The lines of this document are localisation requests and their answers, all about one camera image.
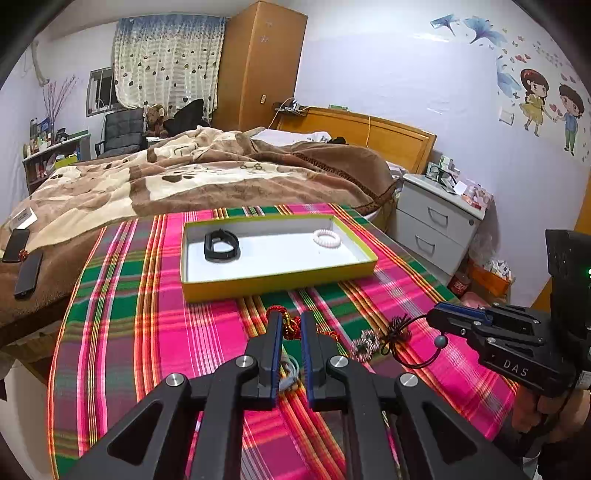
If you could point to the black bag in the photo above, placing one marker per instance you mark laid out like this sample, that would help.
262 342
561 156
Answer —
189 117

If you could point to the black wrist band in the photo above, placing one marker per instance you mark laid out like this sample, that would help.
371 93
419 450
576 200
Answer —
220 257

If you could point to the white card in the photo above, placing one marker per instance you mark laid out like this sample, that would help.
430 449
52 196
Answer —
23 217

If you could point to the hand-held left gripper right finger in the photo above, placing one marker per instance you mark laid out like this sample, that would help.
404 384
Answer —
306 353

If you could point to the black office chair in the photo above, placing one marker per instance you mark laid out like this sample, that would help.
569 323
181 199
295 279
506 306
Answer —
122 129

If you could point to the yellow-green cardboard tray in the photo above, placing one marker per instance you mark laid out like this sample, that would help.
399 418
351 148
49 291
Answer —
277 261

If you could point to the brown teddy bear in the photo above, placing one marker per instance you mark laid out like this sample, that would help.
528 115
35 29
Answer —
156 119

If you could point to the group of bottles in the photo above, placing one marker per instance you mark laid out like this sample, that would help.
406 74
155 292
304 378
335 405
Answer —
39 138

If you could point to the small wall shelf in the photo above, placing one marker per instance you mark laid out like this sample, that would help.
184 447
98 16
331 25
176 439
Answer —
291 109

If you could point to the person's right hand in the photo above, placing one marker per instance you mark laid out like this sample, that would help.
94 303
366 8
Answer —
554 415

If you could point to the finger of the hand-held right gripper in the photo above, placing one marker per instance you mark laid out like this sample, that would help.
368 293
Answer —
461 308
450 321

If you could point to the white nightstand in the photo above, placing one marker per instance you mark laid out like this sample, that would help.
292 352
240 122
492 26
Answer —
434 221

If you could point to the window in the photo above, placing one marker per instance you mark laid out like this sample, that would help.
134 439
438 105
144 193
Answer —
99 87

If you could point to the black garment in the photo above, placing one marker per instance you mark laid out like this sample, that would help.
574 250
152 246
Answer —
338 140

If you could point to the pink plastic item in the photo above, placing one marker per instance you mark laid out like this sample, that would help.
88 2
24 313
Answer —
473 301

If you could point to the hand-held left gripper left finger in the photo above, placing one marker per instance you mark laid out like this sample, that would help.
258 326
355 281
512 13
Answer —
277 344

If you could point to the wall pipe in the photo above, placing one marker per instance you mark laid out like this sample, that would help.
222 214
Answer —
39 69

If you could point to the white pillow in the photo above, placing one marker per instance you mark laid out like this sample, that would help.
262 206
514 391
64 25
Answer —
286 136

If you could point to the cola bottle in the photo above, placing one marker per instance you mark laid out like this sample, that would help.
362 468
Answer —
459 285

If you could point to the pink snack packets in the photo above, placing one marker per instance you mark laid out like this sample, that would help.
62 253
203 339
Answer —
475 194

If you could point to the orange box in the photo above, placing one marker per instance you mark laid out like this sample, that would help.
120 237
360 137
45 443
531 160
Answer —
491 279

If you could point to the black phone with red charm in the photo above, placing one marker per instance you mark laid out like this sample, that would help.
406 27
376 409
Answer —
16 244

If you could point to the blue flower wall sticker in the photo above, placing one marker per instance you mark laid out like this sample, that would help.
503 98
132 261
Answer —
480 25

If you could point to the white wall switch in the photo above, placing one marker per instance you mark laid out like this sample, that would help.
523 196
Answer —
506 116

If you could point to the cartoon children wall sticker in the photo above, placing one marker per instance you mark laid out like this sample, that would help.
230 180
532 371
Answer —
535 99

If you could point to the white desk shelf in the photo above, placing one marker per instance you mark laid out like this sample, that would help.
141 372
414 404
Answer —
60 150

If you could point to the wooden bed headboard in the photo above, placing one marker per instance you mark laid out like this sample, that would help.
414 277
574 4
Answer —
369 134

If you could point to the pink green plaid tablecloth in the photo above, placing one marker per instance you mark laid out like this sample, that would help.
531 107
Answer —
184 332

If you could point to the heart print curtain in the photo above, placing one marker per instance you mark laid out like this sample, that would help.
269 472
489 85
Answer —
166 60

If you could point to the brown printed blanket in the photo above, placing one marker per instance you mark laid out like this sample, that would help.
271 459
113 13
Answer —
161 180

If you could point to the white boxes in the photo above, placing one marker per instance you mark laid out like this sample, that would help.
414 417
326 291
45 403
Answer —
447 164

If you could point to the small black hair ornament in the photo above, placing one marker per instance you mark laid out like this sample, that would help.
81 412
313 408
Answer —
398 331

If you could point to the purple decorative branches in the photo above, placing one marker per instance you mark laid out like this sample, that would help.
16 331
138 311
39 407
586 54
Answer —
57 99

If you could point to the wooden wardrobe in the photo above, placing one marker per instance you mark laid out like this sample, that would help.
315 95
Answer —
258 55

